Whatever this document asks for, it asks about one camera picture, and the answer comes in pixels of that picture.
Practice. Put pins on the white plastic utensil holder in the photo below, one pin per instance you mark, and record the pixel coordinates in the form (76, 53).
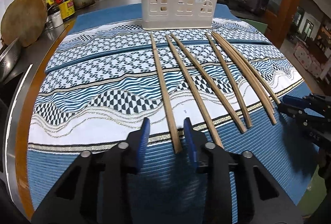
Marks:
(177, 14)

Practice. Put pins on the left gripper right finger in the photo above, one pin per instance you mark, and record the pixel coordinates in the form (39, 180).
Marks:
(260, 198)

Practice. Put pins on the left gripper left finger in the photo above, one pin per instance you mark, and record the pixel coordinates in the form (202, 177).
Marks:
(94, 188)

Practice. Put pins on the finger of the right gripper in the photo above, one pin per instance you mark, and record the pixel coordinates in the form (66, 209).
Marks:
(292, 111)
(295, 101)

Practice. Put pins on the round wooden chopping block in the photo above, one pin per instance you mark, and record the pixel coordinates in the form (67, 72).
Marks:
(23, 20)

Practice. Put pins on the steel bowl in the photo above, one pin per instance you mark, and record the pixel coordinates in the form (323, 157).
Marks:
(9, 58)

